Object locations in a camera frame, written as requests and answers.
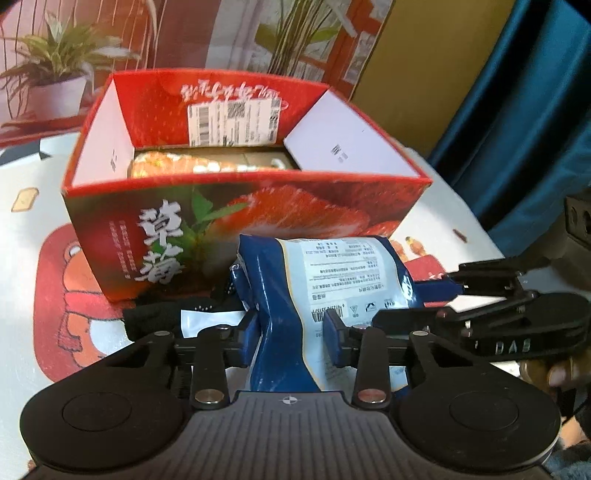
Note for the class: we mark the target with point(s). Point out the wall poster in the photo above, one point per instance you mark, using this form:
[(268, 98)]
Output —
[(207, 37)]

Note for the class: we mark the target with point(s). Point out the black cloth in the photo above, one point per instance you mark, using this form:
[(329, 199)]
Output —
[(147, 316)]

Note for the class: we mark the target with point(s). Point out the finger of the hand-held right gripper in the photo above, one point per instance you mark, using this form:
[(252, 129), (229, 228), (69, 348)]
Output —
[(406, 319), (489, 274)]

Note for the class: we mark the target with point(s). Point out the red strawberry print box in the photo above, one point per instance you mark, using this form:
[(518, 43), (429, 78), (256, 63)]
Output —
[(277, 207)]

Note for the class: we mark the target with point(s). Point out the bear print tablecloth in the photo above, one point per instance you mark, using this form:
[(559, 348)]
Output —
[(55, 221)]

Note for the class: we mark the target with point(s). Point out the blue curtain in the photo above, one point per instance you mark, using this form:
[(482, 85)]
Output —
[(531, 115)]

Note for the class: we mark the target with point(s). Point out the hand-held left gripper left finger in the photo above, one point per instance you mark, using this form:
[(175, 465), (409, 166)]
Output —
[(251, 339)]

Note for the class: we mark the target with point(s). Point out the white packet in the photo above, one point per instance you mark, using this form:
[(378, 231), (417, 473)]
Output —
[(203, 323)]

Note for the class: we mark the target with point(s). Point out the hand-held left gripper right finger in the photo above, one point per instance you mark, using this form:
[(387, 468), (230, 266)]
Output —
[(333, 339)]

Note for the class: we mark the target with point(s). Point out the orange snack packet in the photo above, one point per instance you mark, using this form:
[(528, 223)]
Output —
[(161, 164)]

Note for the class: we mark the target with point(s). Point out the person's right hand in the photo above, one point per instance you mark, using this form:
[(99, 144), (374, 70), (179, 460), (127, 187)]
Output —
[(554, 376)]

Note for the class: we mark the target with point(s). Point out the blue snack packet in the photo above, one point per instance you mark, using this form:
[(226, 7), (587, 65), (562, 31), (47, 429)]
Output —
[(332, 281)]

